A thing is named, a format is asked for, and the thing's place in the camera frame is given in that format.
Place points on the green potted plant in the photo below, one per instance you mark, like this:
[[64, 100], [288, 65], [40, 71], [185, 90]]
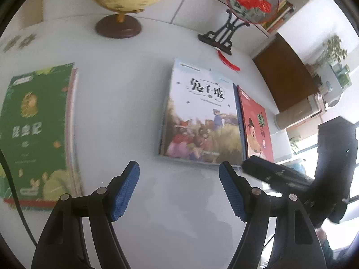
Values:
[[295, 144]]

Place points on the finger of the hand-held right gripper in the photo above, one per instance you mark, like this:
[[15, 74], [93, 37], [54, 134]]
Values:
[[259, 168]]

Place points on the red cartoon cover book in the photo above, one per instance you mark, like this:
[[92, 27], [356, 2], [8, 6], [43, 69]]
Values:
[[258, 123]]

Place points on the person's right forearm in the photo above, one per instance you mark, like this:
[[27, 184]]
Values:
[[329, 248]]

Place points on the light blue tissue pack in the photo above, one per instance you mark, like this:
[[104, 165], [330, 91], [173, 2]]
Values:
[[297, 166]]

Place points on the red tassel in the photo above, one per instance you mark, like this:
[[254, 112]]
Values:
[[228, 61]]

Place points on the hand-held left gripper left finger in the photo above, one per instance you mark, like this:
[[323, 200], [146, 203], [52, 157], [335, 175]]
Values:
[[126, 193]]

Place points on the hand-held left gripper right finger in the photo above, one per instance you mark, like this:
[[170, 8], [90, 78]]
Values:
[[232, 193]]

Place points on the row of pale spine books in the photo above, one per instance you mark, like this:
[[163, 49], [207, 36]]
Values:
[[282, 14]]

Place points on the glass vase with green stems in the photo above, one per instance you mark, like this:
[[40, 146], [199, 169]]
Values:
[[333, 50]]

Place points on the bright green insect cover book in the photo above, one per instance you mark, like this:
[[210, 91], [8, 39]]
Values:
[[36, 131]]

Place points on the green white cartons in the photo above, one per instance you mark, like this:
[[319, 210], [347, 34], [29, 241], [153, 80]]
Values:
[[343, 75]]

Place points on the rabbit field cover book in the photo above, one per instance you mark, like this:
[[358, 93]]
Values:
[[196, 123]]

